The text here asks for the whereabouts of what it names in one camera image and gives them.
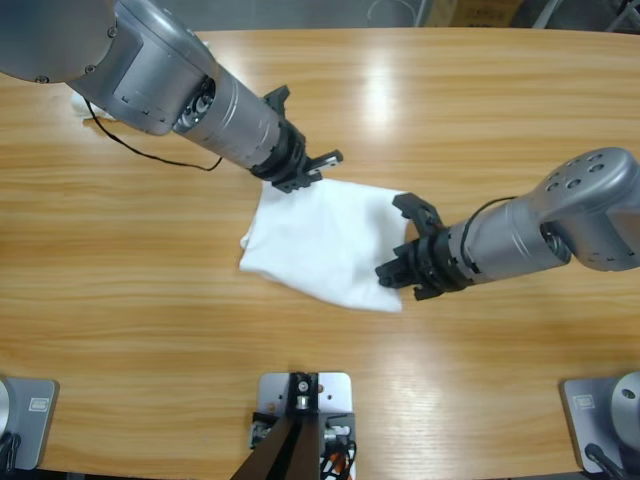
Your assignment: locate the white mount block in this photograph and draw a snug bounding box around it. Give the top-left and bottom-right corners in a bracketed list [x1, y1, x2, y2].
[257, 370, 355, 419]

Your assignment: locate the base black cable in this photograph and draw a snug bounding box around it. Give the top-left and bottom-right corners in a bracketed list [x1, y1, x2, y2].
[0, 433, 22, 474]
[583, 442, 629, 480]

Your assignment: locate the brown cardboard box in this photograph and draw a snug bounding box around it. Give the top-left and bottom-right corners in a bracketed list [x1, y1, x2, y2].
[429, 0, 522, 27]

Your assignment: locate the folded white t-shirt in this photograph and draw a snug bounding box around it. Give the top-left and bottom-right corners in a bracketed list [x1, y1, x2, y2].
[68, 89, 117, 124]

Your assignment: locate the white t-shirt with black print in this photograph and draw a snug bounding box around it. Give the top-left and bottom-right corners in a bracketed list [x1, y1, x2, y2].
[237, 178, 412, 315]

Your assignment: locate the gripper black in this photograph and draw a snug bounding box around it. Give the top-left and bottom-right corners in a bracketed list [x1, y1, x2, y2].
[374, 226, 477, 303]
[248, 122, 346, 195]

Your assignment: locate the orange cable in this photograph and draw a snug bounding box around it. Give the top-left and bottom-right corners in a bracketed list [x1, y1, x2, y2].
[319, 447, 357, 480]

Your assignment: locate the wrist thin black cable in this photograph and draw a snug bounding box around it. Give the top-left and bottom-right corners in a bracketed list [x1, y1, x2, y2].
[467, 196, 519, 241]
[82, 97, 224, 173]

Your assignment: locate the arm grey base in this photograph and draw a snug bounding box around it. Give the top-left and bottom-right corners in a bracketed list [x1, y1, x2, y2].
[558, 370, 640, 474]
[0, 377, 60, 471]

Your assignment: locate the dark chair with grey legs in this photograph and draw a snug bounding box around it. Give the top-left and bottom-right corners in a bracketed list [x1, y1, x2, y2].
[522, 0, 640, 35]

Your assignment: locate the wrist camera black bracket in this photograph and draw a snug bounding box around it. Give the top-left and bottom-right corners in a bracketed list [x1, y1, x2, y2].
[392, 192, 445, 236]
[263, 85, 292, 121]

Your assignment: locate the black clamp with silver connectors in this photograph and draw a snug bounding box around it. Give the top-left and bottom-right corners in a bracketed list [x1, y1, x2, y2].
[249, 410, 359, 449]

